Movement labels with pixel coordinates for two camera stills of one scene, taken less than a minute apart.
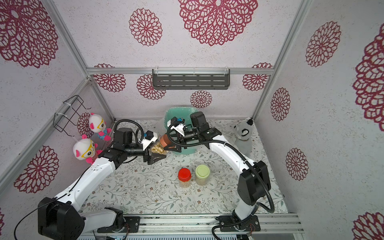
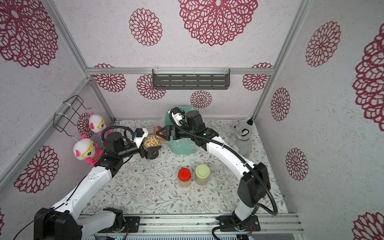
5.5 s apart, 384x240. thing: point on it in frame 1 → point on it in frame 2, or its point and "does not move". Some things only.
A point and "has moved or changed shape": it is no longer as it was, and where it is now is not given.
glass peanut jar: (157, 147) has moved or changed shape
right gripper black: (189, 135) → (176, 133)
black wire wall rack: (68, 108) does not move
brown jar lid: (165, 140) has moved or changed shape
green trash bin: (184, 113) does not move
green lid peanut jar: (202, 174) does not move
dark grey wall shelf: (191, 79) does not move
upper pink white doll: (97, 124) does not move
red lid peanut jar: (184, 176) does not move
